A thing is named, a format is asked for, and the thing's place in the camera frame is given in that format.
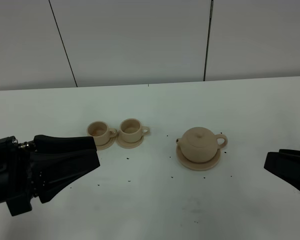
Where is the beige cup saucer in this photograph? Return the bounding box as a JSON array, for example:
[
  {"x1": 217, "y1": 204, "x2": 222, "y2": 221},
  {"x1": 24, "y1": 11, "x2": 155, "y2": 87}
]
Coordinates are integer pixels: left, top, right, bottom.
[
  {"x1": 96, "y1": 137, "x2": 116, "y2": 151},
  {"x1": 115, "y1": 132, "x2": 144, "y2": 149}
]

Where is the beige ceramic teapot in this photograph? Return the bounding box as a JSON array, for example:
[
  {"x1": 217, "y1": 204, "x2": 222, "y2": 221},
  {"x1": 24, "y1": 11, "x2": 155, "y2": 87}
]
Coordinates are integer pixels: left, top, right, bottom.
[{"x1": 176, "y1": 127, "x2": 228, "y2": 164}]

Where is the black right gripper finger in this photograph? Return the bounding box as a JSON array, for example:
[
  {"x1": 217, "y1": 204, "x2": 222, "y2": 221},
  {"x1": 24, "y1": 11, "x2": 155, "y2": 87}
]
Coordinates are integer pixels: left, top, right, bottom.
[
  {"x1": 264, "y1": 152, "x2": 300, "y2": 191},
  {"x1": 278, "y1": 149, "x2": 300, "y2": 160}
]

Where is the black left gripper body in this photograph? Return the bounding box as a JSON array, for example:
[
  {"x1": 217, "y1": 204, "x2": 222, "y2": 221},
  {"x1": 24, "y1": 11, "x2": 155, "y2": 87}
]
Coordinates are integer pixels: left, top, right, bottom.
[{"x1": 0, "y1": 135, "x2": 42, "y2": 217}]

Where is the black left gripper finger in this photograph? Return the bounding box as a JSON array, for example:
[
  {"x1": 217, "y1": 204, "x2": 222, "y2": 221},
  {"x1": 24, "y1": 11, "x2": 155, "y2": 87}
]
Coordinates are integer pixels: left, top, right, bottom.
[
  {"x1": 33, "y1": 135, "x2": 97, "y2": 153},
  {"x1": 30, "y1": 149, "x2": 100, "y2": 204}
]

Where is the beige teapot saucer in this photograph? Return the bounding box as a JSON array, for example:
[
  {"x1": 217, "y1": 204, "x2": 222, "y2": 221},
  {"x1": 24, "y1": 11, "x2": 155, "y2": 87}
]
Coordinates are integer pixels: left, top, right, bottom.
[{"x1": 176, "y1": 146, "x2": 221, "y2": 171}]

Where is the beige teacup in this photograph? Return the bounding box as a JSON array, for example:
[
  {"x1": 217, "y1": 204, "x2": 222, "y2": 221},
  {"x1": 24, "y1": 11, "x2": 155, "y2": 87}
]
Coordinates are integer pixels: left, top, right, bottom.
[
  {"x1": 86, "y1": 121, "x2": 118, "y2": 146},
  {"x1": 119, "y1": 118, "x2": 150, "y2": 143}
]

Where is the beige left cup saucer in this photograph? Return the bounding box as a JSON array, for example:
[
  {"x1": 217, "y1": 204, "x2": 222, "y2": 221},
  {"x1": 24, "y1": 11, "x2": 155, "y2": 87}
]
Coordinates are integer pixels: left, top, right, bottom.
[{"x1": 96, "y1": 137, "x2": 116, "y2": 151}]

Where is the beige right teacup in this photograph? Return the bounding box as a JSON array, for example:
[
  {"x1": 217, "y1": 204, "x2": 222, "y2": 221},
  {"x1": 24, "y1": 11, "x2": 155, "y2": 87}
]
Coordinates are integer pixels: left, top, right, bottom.
[{"x1": 119, "y1": 118, "x2": 150, "y2": 143}]

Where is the beige left teacup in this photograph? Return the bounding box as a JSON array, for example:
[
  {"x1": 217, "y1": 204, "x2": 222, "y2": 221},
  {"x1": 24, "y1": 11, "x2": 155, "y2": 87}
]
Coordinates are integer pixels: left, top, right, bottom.
[{"x1": 86, "y1": 121, "x2": 118, "y2": 146}]

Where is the beige right cup saucer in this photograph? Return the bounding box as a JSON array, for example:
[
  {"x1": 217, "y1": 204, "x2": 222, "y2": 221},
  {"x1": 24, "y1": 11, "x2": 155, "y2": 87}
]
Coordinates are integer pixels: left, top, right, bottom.
[{"x1": 115, "y1": 132, "x2": 144, "y2": 149}]

